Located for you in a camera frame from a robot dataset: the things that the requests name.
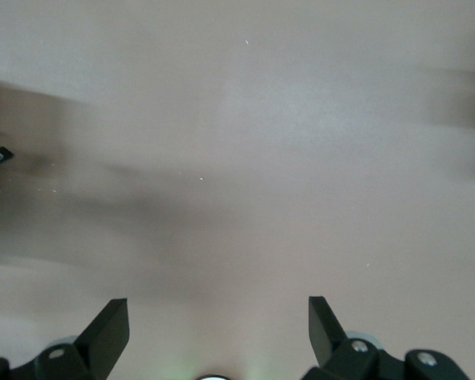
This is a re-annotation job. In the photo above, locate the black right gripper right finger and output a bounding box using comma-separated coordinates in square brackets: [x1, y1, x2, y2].
[300, 295, 471, 380]

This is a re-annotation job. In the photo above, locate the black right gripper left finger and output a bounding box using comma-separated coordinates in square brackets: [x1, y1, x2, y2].
[0, 298, 131, 380]

